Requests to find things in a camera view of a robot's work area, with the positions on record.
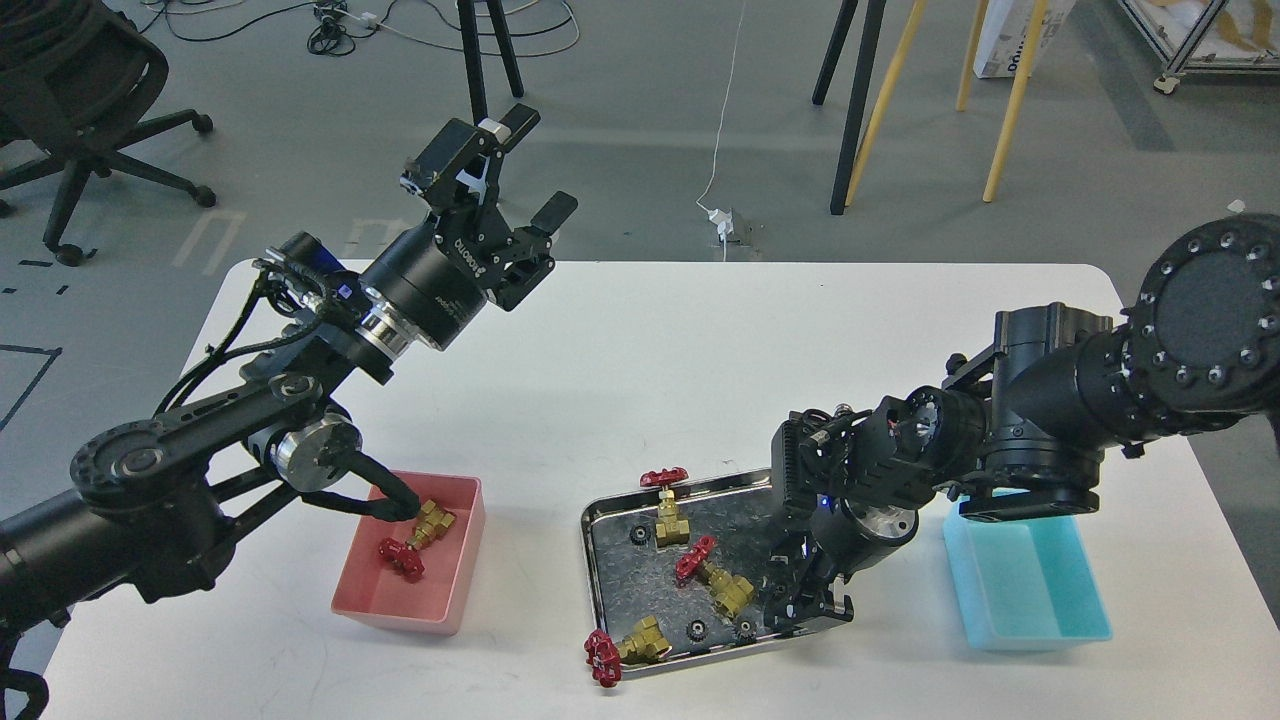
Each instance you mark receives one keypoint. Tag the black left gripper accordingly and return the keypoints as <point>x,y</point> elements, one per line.
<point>433,274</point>

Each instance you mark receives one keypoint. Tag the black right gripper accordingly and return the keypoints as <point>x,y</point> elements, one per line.
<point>839,538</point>

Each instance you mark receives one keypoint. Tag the brass valve red handle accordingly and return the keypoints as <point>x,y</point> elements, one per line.
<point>431,523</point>
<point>645,644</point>
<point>671,526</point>
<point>731,593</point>

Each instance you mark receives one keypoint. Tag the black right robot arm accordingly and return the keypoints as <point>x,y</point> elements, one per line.
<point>1019,431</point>

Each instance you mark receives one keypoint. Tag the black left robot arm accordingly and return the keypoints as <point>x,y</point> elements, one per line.
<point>161,503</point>

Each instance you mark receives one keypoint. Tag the black gear bottom right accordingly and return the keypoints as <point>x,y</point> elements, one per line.
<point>744,631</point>

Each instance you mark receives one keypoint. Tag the black gear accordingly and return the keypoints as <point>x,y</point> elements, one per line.
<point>639,535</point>
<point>697,630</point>
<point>744,631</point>

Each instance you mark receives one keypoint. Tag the black gear bottom middle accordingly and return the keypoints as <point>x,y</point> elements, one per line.
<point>697,630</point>

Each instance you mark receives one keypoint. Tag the black gear top left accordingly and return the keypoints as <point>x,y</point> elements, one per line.
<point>639,535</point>

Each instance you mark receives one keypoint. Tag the light blue plastic box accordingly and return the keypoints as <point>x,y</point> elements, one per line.
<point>1024,586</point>

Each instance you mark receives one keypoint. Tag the pink plastic box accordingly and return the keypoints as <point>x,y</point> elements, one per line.
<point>427,591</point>

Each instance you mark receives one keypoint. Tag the white cardboard box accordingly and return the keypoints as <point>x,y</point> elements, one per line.
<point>1005,28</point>

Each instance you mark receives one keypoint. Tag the shiny metal tray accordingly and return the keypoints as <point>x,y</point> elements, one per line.
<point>628,582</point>

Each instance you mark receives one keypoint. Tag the black stand legs left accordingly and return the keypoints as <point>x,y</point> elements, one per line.
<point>474,59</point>

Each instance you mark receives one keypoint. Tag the black stand legs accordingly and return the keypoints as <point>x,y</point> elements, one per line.
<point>867,51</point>
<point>474,59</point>

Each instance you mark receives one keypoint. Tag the black stand legs right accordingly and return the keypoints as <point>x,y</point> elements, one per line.
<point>867,51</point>

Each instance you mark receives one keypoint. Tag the black office chair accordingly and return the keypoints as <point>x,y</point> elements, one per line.
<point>77,78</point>

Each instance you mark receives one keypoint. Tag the brass valve top red handle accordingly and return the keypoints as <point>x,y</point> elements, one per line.
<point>671,526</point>

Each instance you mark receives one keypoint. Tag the brass valve bottom red handle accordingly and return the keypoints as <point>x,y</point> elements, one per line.
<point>645,644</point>

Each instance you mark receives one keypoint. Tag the aluminium frame cart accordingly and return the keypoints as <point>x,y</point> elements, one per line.
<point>1213,38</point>

